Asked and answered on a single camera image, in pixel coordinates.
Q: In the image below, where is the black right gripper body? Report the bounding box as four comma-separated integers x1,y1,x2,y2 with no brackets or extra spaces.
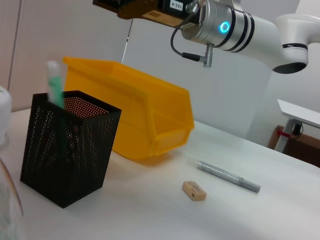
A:
92,0,201,27

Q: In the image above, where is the clear green-label water bottle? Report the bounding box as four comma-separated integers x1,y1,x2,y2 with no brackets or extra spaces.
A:
0,86,27,240

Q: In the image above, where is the black mesh pen holder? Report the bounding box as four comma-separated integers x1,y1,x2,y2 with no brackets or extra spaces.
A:
19,90,123,209

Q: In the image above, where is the brown cardboard box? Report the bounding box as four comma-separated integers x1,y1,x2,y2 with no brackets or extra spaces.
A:
268,124,320,168

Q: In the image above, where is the silver marker pen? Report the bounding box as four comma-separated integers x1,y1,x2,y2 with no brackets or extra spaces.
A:
187,158,262,193

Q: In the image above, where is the beige eraser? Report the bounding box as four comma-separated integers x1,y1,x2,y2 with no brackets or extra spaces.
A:
182,180,208,202

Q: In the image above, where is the white background desk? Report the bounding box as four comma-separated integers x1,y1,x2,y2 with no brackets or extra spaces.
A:
277,99,320,153

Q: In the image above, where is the right arm wrist cable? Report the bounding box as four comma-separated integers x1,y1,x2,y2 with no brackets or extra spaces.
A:
170,0,216,69

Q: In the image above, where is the green pen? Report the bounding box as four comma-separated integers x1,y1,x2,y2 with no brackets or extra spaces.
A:
47,60,66,110

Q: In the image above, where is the yellow plastic bin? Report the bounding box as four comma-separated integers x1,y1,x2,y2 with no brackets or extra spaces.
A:
62,56,196,165

